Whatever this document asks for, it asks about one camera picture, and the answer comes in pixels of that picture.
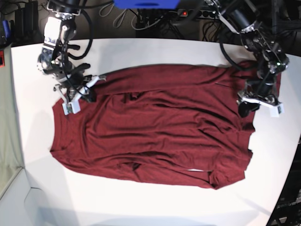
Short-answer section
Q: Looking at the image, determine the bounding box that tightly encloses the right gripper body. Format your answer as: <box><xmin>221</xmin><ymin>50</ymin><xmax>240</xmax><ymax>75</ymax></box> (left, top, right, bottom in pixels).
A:
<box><xmin>53</xmin><ymin>72</ymin><xmax>106</xmax><ymax>104</ymax></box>

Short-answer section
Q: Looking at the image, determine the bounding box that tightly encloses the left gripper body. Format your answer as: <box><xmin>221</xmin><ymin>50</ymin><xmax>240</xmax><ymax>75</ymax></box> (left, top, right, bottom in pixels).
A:
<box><xmin>237</xmin><ymin>80</ymin><xmax>281</xmax><ymax>109</ymax></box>

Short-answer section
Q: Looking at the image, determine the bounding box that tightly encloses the dark red t-shirt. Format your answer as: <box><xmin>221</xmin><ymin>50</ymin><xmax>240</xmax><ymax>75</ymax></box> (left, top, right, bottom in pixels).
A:
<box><xmin>50</xmin><ymin>65</ymin><xmax>257</xmax><ymax>189</ymax></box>

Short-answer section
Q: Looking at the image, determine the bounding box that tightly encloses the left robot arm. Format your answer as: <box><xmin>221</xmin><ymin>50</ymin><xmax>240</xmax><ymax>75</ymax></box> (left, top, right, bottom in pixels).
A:
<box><xmin>205</xmin><ymin>0</ymin><xmax>289</xmax><ymax>118</ymax></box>

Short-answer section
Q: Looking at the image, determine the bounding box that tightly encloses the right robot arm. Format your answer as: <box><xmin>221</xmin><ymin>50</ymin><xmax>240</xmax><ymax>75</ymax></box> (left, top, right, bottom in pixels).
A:
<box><xmin>37</xmin><ymin>0</ymin><xmax>105</xmax><ymax>111</ymax></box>

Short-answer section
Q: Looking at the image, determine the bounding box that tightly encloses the red black device left edge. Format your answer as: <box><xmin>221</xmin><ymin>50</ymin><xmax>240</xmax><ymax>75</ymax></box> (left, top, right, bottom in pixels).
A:
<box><xmin>0</xmin><ymin>50</ymin><xmax>5</xmax><ymax>68</ymax></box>

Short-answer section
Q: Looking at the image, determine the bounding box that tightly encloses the black power strip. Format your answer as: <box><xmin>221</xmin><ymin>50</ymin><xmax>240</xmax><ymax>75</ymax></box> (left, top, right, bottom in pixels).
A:
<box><xmin>177</xmin><ymin>8</ymin><xmax>216</xmax><ymax>19</ymax></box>

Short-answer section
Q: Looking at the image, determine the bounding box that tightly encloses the blue bottle left edge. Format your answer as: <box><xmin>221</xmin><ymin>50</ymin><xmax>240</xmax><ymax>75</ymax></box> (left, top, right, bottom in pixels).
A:
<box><xmin>2</xmin><ymin>20</ymin><xmax>11</xmax><ymax>40</ymax></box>

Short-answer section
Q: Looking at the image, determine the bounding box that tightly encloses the blue box at top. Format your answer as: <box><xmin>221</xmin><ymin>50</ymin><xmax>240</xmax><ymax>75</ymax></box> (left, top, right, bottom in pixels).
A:
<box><xmin>114</xmin><ymin>0</ymin><xmax>180</xmax><ymax>9</ymax></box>

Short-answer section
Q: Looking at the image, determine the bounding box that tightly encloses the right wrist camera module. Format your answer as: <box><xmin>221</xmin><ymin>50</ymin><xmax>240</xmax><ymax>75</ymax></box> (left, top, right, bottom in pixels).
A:
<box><xmin>62</xmin><ymin>102</ymin><xmax>80</xmax><ymax>115</ymax></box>

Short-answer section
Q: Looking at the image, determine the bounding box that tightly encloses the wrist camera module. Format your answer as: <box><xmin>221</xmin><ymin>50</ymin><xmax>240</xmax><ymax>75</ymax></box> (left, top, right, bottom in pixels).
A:
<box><xmin>269</xmin><ymin>103</ymin><xmax>285</xmax><ymax>118</ymax></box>
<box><xmin>62</xmin><ymin>102</ymin><xmax>80</xmax><ymax>115</ymax></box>

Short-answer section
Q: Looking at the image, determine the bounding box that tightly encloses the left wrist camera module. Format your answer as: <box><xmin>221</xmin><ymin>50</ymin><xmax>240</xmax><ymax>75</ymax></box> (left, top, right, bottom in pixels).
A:
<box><xmin>269</xmin><ymin>103</ymin><xmax>285</xmax><ymax>118</ymax></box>

